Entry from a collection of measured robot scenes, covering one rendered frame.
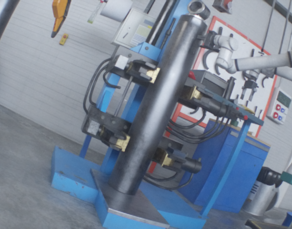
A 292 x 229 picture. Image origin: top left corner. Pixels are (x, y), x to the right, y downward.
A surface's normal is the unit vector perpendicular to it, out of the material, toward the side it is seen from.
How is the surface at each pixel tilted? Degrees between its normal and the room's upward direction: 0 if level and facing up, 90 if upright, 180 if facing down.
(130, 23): 90
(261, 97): 90
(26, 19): 90
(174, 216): 90
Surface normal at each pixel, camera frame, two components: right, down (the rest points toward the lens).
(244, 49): 0.28, 0.11
